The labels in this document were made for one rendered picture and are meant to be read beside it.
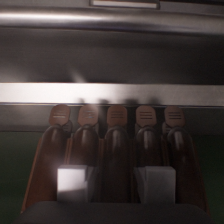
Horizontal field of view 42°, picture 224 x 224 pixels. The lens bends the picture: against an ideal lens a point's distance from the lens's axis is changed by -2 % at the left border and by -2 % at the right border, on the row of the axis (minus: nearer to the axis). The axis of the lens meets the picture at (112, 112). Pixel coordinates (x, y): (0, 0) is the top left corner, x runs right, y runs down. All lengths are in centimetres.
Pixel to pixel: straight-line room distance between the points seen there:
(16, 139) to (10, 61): 11
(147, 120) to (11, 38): 21
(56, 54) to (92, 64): 4
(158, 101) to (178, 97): 2
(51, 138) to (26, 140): 11
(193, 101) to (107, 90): 8
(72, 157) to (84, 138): 2
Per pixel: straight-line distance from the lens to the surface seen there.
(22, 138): 31
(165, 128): 23
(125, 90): 27
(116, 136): 19
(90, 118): 21
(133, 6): 17
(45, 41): 35
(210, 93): 29
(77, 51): 35
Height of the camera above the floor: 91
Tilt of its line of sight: 44 degrees down
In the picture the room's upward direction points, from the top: 3 degrees clockwise
